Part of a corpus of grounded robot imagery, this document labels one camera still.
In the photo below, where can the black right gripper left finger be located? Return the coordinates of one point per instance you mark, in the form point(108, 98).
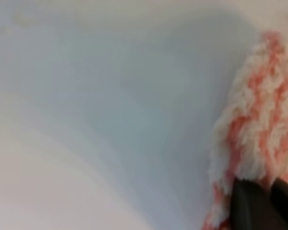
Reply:
point(251, 209)

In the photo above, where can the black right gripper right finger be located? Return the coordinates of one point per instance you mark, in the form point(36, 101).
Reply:
point(279, 197)

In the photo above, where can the pink white striped rag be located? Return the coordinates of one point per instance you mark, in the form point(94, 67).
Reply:
point(250, 138)

